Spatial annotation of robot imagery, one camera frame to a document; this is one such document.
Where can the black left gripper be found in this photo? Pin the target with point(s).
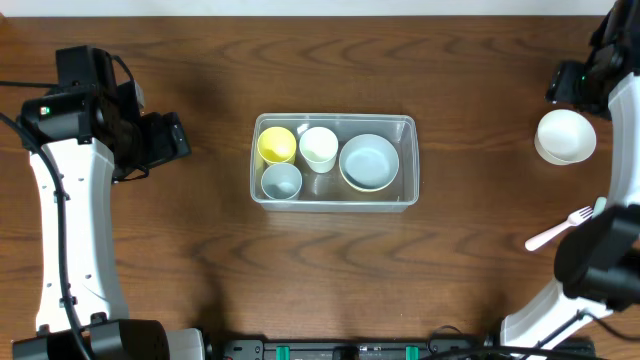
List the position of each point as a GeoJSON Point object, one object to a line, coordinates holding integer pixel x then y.
{"type": "Point", "coordinates": [173, 142]}

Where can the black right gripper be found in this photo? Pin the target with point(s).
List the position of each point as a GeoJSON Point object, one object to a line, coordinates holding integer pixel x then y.
{"type": "Point", "coordinates": [566, 87]}

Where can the yellow plastic cup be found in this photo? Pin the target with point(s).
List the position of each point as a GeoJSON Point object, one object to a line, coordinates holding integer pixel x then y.
{"type": "Point", "coordinates": [277, 145]}

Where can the light green plastic utensil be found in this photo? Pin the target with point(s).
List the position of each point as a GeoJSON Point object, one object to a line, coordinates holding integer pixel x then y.
{"type": "Point", "coordinates": [599, 206]}

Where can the grey plastic cup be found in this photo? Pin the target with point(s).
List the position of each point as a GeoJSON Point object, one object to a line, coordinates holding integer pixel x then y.
{"type": "Point", "coordinates": [282, 181]}

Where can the white plastic cup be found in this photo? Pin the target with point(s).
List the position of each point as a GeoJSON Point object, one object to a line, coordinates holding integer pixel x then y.
{"type": "Point", "coordinates": [319, 147]}

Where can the grey plastic bowl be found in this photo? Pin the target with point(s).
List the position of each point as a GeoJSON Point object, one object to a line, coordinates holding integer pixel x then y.
{"type": "Point", "coordinates": [368, 153]}

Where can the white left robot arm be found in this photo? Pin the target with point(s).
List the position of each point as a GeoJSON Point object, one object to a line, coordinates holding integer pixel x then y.
{"type": "Point", "coordinates": [82, 139]}

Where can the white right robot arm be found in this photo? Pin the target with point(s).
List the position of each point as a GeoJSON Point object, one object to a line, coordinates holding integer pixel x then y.
{"type": "Point", "coordinates": [596, 267]}

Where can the clear plastic container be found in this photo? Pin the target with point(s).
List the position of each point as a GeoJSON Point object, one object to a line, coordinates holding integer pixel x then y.
{"type": "Point", "coordinates": [330, 192]}

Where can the pink plastic fork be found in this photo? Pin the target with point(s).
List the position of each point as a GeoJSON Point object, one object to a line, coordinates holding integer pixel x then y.
{"type": "Point", "coordinates": [575, 219]}

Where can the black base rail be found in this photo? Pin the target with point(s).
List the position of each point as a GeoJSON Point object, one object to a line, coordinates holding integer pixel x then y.
{"type": "Point", "coordinates": [446, 342]}

